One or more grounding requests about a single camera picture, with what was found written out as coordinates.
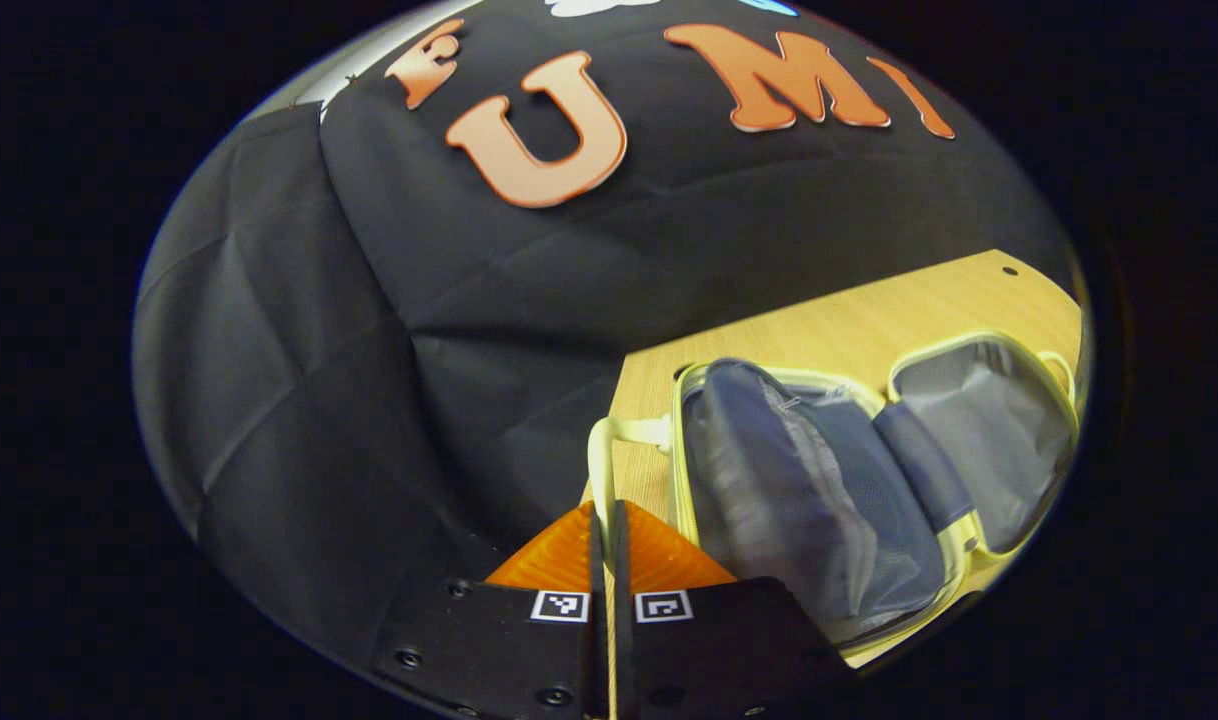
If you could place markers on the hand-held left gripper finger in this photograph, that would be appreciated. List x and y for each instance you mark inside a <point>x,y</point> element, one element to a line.
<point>598,560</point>
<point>620,560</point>

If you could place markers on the pale yellow suitcase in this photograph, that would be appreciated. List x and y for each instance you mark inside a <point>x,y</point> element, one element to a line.
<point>819,480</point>

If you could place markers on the black backdrop cloth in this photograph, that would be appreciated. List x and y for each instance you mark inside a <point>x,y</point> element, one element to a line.
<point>319,350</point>

